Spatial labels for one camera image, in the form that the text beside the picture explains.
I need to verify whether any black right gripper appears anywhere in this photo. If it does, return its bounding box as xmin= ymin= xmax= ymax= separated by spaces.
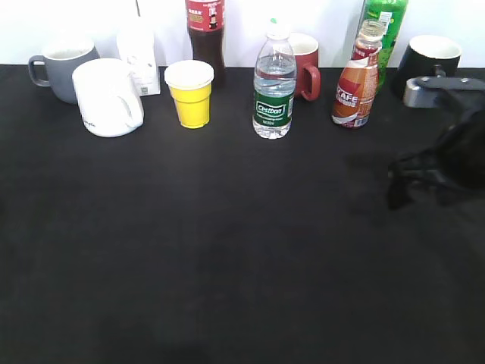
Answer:
xmin=386 ymin=111 xmax=484 ymax=209

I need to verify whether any orange cafe drink bottle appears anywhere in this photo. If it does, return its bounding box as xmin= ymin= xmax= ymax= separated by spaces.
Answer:
xmin=331 ymin=19 xmax=385 ymax=129

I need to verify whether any grey ceramic mug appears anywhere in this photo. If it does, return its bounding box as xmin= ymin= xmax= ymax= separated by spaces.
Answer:
xmin=28 ymin=35 xmax=99 ymax=105

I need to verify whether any black ceramic mug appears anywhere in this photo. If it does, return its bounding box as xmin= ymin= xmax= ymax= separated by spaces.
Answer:
xmin=390 ymin=35 xmax=462 ymax=100

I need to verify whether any red ceramic mug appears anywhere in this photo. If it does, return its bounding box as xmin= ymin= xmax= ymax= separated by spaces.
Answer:
xmin=289 ymin=33 xmax=321 ymax=102

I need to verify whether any green sprite bottle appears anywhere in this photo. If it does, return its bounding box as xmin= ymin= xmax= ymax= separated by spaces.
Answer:
xmin=359 ymin=0 xmax=408 ymax=92

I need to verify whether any white ceramic mug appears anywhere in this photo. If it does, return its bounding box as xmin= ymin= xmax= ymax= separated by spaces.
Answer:
xmin=72 ymin=58 xmax=144 ymax=138

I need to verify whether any clear water bottle green label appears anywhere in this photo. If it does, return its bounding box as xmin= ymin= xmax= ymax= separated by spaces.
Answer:
xmin=252 ymin=17 xmax=297 ymax=140

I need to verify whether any yellow plastic cup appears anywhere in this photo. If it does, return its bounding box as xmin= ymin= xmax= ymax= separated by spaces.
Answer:
xmin=164 ymin=60 xmax=214 ymax=129

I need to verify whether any cola bottle red label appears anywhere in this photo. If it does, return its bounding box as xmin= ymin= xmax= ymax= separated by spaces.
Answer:
xmin=185 ymin=0 xmax=225 ymax=86

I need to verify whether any white carton box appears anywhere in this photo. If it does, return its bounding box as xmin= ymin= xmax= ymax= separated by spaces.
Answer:
xmin=116 ymin=18 xmax=161 ymax=96

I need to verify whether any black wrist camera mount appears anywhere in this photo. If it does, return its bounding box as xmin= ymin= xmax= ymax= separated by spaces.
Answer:
xmin=402 ymin=77 xmax=484 ymax=110

